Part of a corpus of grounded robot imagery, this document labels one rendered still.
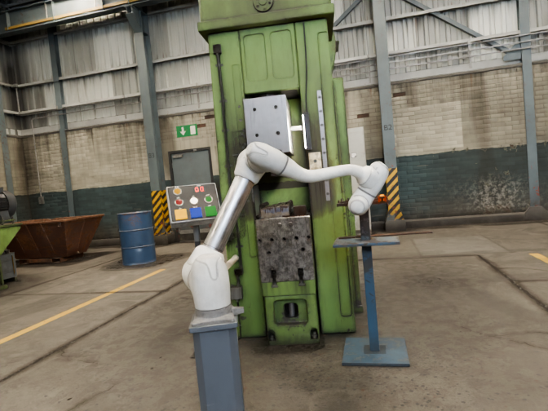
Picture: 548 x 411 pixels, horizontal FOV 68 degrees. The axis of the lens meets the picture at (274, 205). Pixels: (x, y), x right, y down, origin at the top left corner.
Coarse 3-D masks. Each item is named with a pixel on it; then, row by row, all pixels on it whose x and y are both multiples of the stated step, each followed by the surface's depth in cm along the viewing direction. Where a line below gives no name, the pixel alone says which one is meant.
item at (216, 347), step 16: (192, 320) 174; (208, 336) 166; (224, 336) 167; (208, 352) 166; (224, 352) 167; (208, 368) 167; (224, 368) 168; (240, 368) 171; (208, 384) 167; (224, 384) 168; (240, 384) 171; (208, 400) 167; (224, 400) 168; (240, 400) 171
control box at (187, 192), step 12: (168, 192) 275; (180, 192) 277; (192, 192) 280; (204, 192) 282; (216, 192) 284; (168, 204) 273; (192, 204) 275; (204, 204) 277; (216, 204) 280; (204, 216) 273
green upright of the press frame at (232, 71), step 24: (216, 72) 299; (240, 72) 297; (216, 96) 300; (240, 96) 299; (216, 120) 302; (240, 120) 300; (240, 240) 305; (264, 312) 307; (240, 336) 310; (264, 336) 308
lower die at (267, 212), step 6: (276, 204) 303; (282, 204) 296; (288, 204) 303; (264, 210) 288; (270, 210) 287; (276, 210) 287; (282, 210) 286; (288, 210) 286; (264, 216) 288; (270, 216) 287; (276, 216) 287
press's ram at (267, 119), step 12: (276, 96) 282; (252, 108) 284; (264, 108) 283; (276, 108) 282; (288, 108) 300; (252, 120) 285; (264, 120) 284; (276, 120) 283; (288, 120) 289; (252, 132) 285; (264, 132) 284; (276, 132) 283; (288, 132) 282; (276, 144) 284; (288, 144) 283
